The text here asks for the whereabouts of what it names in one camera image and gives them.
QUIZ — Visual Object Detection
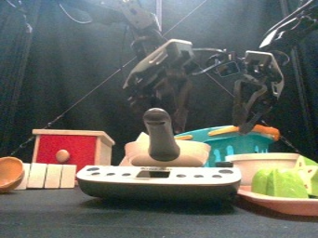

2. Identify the pink plate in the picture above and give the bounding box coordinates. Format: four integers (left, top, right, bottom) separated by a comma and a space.
238, 185, 318, 218

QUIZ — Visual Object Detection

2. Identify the thin diagonal brace wire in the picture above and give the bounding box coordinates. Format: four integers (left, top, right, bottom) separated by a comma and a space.
160, 29, 309, 153
9, 0, 209, 157

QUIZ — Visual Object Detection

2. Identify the green toy fruit slice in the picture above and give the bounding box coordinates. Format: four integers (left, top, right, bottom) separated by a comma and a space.
265, 168, 311, 199
252, 168, 276, 195

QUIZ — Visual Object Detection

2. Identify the brown wooden bowl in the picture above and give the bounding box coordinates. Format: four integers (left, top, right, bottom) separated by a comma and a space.
0, 156, 27, 193

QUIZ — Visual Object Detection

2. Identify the grey pestle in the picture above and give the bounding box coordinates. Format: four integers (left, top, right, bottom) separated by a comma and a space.
142, 107, 182, 162

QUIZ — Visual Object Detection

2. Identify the teal plastic basket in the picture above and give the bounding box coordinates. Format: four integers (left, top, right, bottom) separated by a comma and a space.
174, 125, 283, 168

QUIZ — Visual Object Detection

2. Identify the yellow toy food piece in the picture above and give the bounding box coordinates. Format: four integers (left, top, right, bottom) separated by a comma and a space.
208, 125, 242, 138

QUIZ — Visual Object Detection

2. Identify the white green toy fruit piece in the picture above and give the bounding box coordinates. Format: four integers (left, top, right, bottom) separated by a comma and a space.
295, 154, 318, 198

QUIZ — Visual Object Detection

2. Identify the white and black kitchen scale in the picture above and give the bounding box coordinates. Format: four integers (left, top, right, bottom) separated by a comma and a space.
77, 165, 244, 202

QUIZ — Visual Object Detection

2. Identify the white plastic bowl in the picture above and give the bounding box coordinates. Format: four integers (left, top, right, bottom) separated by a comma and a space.
225, 152, 303, 187

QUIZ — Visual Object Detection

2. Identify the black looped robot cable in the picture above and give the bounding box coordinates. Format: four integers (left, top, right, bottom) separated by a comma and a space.
190, 46, 246, 78

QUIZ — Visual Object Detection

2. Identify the cream mortar bowl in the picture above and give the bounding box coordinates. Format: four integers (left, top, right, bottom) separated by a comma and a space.
120, 132, 213, 168

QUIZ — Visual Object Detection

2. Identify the orange toy salmon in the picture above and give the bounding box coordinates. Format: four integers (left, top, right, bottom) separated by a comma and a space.
248, 124, 283, 141

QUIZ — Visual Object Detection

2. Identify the red wooden drawer box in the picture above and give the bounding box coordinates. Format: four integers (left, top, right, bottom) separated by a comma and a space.
31, 128, 117, 173

